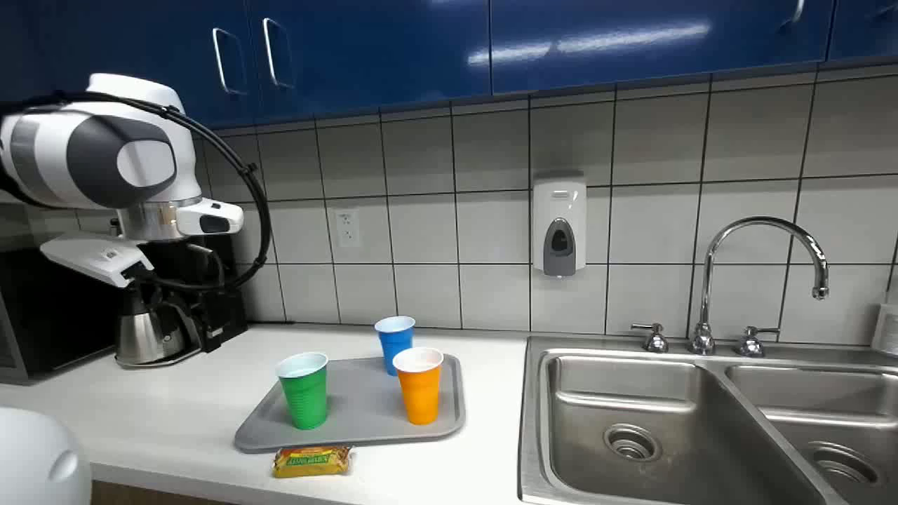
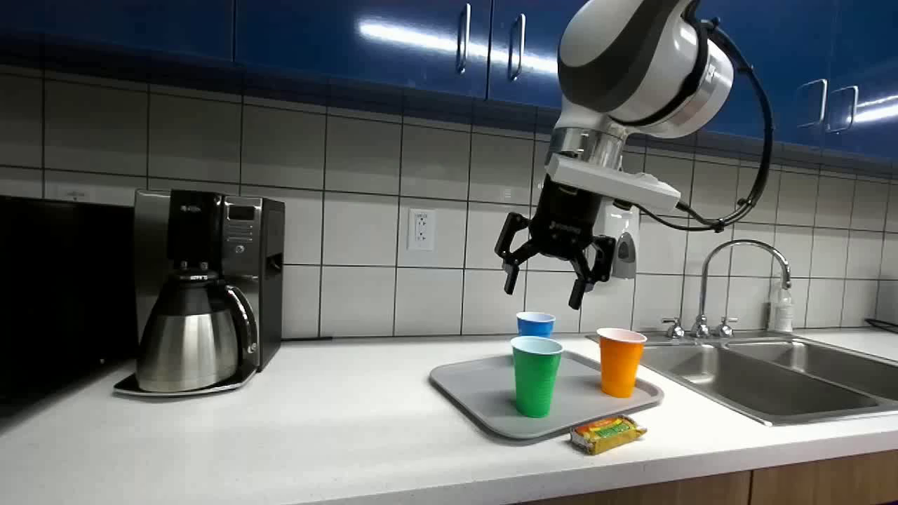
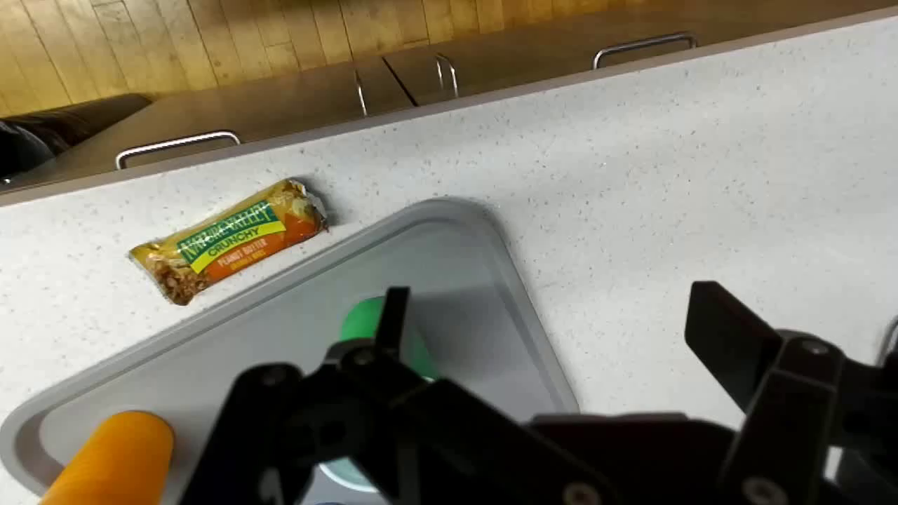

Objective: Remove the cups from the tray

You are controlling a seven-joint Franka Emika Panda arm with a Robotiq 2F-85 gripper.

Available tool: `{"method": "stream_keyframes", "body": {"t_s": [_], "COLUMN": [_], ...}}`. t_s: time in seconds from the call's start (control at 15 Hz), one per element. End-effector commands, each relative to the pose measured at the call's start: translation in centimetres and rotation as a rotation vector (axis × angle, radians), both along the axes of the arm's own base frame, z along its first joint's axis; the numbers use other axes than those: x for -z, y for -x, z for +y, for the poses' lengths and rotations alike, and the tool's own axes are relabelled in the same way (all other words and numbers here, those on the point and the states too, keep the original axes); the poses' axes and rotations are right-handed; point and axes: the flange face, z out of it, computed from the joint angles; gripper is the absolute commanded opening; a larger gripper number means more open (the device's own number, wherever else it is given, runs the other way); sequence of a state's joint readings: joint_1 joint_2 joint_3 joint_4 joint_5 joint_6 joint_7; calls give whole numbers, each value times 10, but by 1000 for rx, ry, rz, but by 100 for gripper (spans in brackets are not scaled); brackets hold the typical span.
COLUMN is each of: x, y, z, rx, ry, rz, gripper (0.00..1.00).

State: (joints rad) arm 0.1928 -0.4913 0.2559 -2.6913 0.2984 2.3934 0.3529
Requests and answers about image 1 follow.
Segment white wall soap dispenser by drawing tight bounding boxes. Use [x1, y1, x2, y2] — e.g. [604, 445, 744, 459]
[531, 176, 587, 277]

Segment black steel coffee maker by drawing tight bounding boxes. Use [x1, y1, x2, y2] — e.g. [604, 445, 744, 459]
[146, 234, 247, 351]

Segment yellow green sponge pack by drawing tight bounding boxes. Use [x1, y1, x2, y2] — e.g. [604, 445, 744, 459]
[272, 445, 350, 476]

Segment blue upper cabinets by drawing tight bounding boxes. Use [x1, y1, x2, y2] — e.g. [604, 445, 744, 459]
[0, 0, 898, 126]

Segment chrome gooseneck faucet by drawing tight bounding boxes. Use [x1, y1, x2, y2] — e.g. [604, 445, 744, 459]
[627, 212, 834, 359]

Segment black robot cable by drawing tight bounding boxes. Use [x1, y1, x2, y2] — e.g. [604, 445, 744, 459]
[136, 98, 275, 295]

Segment orange plastic cup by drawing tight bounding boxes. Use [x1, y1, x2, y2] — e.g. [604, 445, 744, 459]
[392, 347, 444, 425]

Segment white rounded object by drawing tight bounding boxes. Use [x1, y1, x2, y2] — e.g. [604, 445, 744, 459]
[0, 407, 91, 505]

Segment steel coffee carafe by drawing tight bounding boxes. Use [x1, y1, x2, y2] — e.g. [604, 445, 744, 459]
[114, 282, 198, 371]

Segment white wall outlet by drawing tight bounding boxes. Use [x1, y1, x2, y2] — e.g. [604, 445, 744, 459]
[333, 208, 362, 248]

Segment grey plastic tray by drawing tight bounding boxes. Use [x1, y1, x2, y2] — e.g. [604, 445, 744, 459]
[233, 356, 466, 450]

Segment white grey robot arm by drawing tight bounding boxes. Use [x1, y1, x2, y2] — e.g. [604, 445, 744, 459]
[3, 73, 244, 240]

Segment stainless steel double sink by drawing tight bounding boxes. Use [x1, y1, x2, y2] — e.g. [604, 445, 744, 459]
[515, 337, 898, 505]

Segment blue plastic cup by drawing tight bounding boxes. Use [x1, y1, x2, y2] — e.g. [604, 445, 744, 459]
[375, 314, 416, 372]

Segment green plastic cup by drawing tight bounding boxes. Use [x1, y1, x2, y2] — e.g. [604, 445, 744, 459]
[275, 351, 327, 428]

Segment black microwave oven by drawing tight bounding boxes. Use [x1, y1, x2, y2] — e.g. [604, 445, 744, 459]
[0, 246, 120, 383]

